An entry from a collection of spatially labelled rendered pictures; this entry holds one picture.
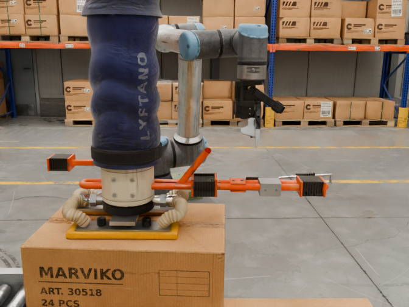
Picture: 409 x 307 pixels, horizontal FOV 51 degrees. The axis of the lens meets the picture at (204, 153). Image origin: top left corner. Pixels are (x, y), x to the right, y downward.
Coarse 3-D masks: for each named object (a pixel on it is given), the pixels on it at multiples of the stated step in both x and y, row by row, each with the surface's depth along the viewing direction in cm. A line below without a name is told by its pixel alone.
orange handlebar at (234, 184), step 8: (72, 160) 165; (80, 160) 165; (88, 160) 165; (80, 184) 139; (88, 184) 138; (96, 184) 138; (152, 184) 138; (160, 184) 138; (168, 184) 138; (176, 184) 138; (184, 184) 138; (224, 184) 139; (232, 184) 138; (240, 184) 138; (248, 184) 139; (256, 184) 139; (288, 184) 139; (296, 184) 139
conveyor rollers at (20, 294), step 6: (0, 288) 176; (6, 288) 177; (0, 294) 172; (6, 294) 175; (18, 294) 171; (24, 294) 173; (0, 300) 170; (12, 300) 167; (18, 300) 168; (24, 300) 171; (12, 306) 163; (18, 306) 166
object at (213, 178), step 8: (192, 176) 140; (200, 176) 144; (208, 176) 144; (216, 176) 140; (192, 184) 137; (200, 184) 136; (208, 184) 136; (216, 184) 137; (192, 192) 138; (200, 192) 137; (208, 192) 137; (216, 192) 138
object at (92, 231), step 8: (104, 216) 135; (72, 224) 136; (88, 224) 135; (96, 224) 135; (104, 224) 133; (136, 224) 135; (144, 224) 133; (152, 224) 135; (176, 224) 137; (72, 232) 130; (80, 232) 130; (88, 232) 130; (96, 232) 130; (104, 232) 130; (112, 232) 130; (120, 232) 130; (128, 232) 131; (136, 232) 131; (144, 232) 131; (152, 232) 131; (160, 232) 131; (168, 232) 131; (176, 232) 131
